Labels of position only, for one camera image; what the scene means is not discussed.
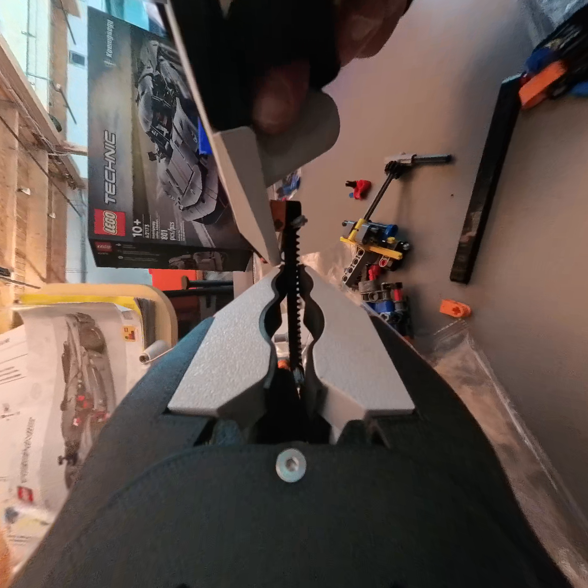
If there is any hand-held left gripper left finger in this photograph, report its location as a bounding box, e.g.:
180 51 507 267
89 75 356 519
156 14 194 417
166 267 285 421

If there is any long black beam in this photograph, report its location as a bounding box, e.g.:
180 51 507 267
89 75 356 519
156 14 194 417
449 75 523 286

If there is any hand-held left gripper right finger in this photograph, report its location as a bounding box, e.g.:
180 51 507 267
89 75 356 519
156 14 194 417
303 266 415 422

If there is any toy car set box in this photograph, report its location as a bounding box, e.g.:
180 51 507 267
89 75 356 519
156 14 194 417
86 6 260 273

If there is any yellow grey axle subassembly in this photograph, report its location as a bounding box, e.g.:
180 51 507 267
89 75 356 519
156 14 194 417
340 153 454 288

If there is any person's right hand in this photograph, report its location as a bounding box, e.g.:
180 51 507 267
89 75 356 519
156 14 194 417
252 0 415 136

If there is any grey blue red subassembly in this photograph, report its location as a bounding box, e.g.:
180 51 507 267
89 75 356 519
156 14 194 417
357 280 415 340

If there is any red flat object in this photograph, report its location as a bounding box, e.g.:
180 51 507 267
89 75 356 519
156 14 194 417
149 268 205 291

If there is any orange black blue subassembly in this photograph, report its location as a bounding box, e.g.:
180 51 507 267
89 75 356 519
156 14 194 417
518 21 588 110

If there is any black gear rack assembly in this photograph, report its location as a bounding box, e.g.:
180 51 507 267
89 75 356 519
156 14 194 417
270 199 309 389

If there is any empty clear plastic bag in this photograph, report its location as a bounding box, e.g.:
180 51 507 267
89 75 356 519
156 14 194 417
411 317 588 566

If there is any instruction booklet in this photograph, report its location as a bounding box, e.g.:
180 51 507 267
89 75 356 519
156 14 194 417
0 303 152 566

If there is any small clear parts bag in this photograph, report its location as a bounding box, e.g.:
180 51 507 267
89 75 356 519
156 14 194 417
275 166 305 198

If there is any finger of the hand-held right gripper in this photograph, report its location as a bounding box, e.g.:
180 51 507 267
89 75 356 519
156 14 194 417
212 126 282 267

